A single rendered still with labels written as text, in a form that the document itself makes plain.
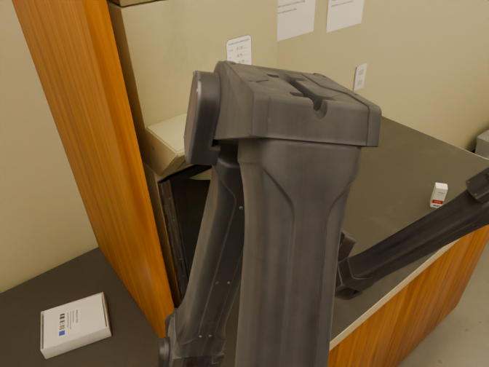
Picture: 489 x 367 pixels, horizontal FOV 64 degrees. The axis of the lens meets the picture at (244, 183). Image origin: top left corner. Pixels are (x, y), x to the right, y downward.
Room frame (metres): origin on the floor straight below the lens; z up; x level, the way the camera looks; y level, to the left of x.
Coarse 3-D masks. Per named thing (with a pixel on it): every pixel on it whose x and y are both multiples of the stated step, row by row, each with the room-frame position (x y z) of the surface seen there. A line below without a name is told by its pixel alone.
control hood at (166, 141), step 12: (168, 120) 0.66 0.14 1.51; (180, 120) 0.66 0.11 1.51; (156, 132) 0.61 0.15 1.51; (168, 132) 0.61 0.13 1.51; (180, 132) 0.61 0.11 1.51; (156, 144) 0.60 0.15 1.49; (168, 144) 0.57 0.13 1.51; (180, 144) 0.57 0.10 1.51; (156, 156) 0.61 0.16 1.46; (168, 156) 0.57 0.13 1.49; (180, 156) 0.55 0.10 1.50; (156, 168) 0.62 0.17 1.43; (168, 168) 0.59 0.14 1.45
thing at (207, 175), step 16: (176, 176) 0.65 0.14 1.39; (192, 176) 0.67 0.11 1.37; (208, 176) 0.70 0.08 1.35; (176, 192) 0.65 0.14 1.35; (192, 192) 0.67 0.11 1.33; (176, 208) 0.65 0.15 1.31; (192, 208) 0.67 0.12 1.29; (192, 224) 0.66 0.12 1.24; (192, 240) 0.66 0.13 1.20; (192, 256) 0.66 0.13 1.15
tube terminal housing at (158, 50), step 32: (160, 0) 0.69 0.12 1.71; (192, 0) 0.71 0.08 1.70; (224, 0) 0.75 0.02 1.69; (256, 0) 0.79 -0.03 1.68; (128, 32) 0.64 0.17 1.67; (160, 32) 0.67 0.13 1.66; (192, 32) 0.71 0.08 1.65; (224, 32) 0.75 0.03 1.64; (256, 32) 0.79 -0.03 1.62; (128, 64) 0.65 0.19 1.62; (160, 64) 0.67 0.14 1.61; (192, 64) 0.70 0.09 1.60; (256, 64) 0.79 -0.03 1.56; (128, 96) 0.68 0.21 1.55; (160, 96) 0.66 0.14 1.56; (160, 224) 0.66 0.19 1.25
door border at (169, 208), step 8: (168, 184) 0.64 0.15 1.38; (168, 192) 0.64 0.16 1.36; (168, 200) 0.64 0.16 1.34; (168, 208) 0.63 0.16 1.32; (168, 216) 0.63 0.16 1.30; (176, 224) 0.64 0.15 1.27; (176, 232) 0.64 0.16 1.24; (176, 240) 0.64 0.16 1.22; (176, 248) 0.64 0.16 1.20; (176, 256) 0.63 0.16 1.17; (184, 264) 0.64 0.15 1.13; (176, 272) 0.63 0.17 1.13; (184, 272) 0.64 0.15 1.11; (184, 280) 0.64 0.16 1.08; (184, 288) 0.64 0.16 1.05
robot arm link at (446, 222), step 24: (480, 192) 0.47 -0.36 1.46; (432, 216) 0.52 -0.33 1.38; (456, 216) 0.49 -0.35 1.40; (480, 216) 0.47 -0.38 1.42; (384, 240) 0.54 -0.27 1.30; (408, 240) 0.51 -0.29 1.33; (432, 240) 0.48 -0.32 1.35; (360, 264) 0.53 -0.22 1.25; (384, 264) 0.50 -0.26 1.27; (408, 264) 0.50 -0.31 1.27; (336, 288) 0.51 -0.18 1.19; (360, 288) 0.51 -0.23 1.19
